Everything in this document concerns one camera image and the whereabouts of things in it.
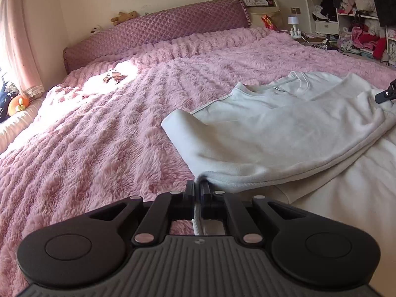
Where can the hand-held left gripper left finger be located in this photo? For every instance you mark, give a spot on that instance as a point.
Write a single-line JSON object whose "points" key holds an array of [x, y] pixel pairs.
{"points": [[189, 198]]}

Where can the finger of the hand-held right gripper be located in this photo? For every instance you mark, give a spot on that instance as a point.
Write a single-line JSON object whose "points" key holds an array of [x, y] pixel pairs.
{"points": [[385, 94]]}

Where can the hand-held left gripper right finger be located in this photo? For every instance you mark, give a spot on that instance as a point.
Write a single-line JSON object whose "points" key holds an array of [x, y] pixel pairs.
{"points": [[203, 196]]}

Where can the white printed sweatshirt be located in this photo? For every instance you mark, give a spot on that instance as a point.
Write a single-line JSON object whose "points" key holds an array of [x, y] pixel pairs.
{"points": [[278, 136]]}

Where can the pile of clothes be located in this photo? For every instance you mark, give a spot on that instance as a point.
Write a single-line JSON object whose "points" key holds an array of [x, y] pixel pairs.
{"points": [[362, 31]]}

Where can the white drawer box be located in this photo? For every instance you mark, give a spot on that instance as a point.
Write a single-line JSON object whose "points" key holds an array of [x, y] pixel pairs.
{"points": [[325, 27]]}

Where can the wooden nightstand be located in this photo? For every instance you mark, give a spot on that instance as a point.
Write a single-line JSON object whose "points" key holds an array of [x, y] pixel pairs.
{"points": [[312, 39]]}

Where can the white open wardrobe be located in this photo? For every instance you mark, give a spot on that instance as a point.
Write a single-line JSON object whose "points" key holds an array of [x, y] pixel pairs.
{"points": [[338, 15]]}

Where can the pink fluffy blanket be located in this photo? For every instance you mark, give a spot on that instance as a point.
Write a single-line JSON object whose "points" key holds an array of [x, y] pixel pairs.
{"points": [[108, 136]]}

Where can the white table lamp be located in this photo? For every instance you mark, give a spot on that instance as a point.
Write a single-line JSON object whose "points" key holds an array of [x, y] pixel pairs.
{"points": [[293, 20]]}

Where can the red snack bag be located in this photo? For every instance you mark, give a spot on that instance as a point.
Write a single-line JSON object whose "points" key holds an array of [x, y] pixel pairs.
{"points": [[268, 22]]}

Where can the small brown cloth toy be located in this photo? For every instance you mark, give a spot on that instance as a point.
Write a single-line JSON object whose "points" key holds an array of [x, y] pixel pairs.
{"points": [[113, 76]]}

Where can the beige cushion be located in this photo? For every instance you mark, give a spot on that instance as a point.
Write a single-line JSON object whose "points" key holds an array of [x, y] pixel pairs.
{"points": [[258, 15]]}

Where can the purple quilted headboard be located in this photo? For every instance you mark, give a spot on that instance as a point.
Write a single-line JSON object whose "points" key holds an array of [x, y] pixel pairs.
{"points": [[173, 24]]}

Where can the cream bed sheet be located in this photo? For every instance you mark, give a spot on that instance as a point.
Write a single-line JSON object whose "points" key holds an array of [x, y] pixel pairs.
{"points": [[15, 126]]}

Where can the brown teddy bear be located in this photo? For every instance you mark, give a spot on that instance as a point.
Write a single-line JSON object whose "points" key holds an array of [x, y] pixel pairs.
{"points": [[125, 17]]}

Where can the small white plush toy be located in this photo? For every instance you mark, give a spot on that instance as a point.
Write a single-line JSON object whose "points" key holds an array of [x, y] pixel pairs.
{"points": [[96, 29]]}

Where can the orange plush toy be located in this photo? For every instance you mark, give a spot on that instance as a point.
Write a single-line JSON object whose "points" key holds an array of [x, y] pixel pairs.
{"points": [[18, 105]]}

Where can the dark blue floral cushion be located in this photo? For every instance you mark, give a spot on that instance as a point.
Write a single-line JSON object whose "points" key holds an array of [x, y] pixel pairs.
{"points": [[6, 99]]}

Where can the pink curtain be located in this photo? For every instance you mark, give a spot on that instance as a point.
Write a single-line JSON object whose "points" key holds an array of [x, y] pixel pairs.
{"points": [[18, 37]]}

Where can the wall switch plate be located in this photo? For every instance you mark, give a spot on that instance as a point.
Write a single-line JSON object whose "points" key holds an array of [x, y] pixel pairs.
{"points": [[295, 10]]}

